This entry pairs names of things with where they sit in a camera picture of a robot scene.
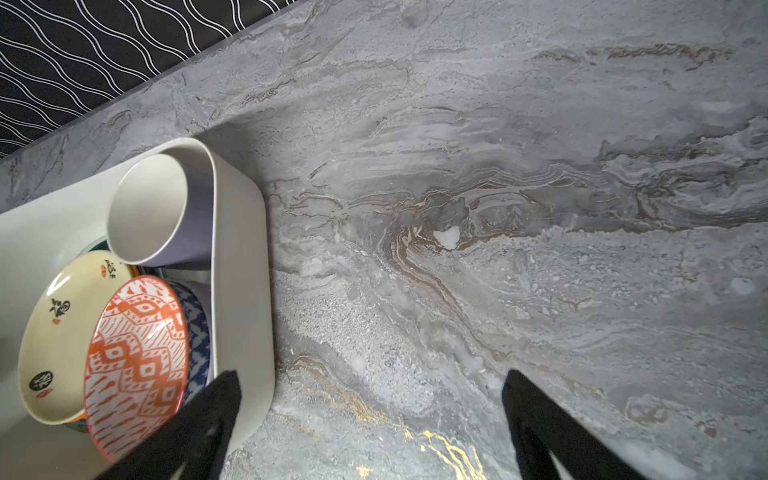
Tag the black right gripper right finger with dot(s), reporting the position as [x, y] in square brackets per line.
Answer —
[542, 433]

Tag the white plastic bin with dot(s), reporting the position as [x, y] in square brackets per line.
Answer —
[39, 238]

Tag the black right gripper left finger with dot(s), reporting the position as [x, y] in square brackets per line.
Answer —
[193, 443]

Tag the cream plate with motifs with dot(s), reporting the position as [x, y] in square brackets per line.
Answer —
[51, 361]

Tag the lilac ceramic bowl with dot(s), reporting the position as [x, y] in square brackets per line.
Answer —
[202, 292]

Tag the lilac mug white inside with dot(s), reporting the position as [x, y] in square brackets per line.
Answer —
[162, 214]

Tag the blue patterned bowl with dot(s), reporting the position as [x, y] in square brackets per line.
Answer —
[150, 354]

